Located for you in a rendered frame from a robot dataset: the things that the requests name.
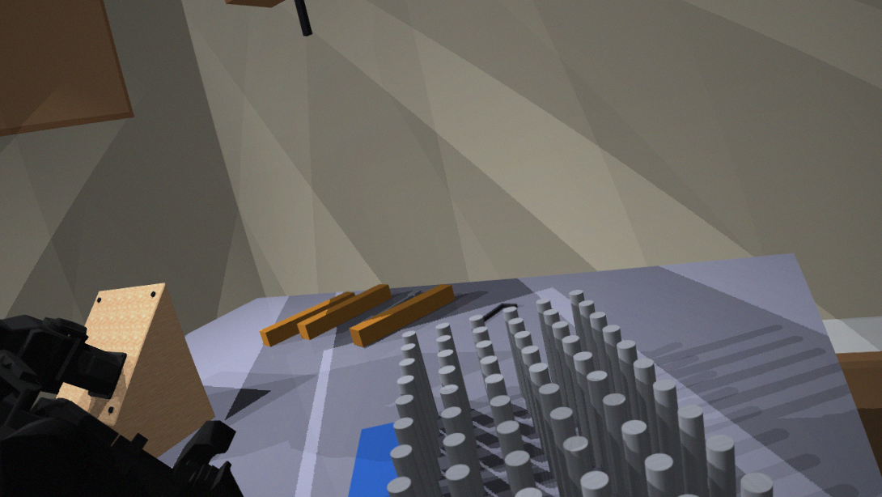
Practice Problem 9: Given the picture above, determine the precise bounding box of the orange rectangular bar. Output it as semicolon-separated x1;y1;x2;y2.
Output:
297;284;392;340
349;284;455;347
260;292;355;346

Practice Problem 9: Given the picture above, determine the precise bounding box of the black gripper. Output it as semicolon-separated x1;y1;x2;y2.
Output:
75;420;244;497

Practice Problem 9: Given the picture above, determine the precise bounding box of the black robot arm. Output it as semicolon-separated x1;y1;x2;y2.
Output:
0;315;127;497

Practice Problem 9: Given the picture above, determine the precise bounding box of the blue flat strip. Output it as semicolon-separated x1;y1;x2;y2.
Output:
348;423;399;497

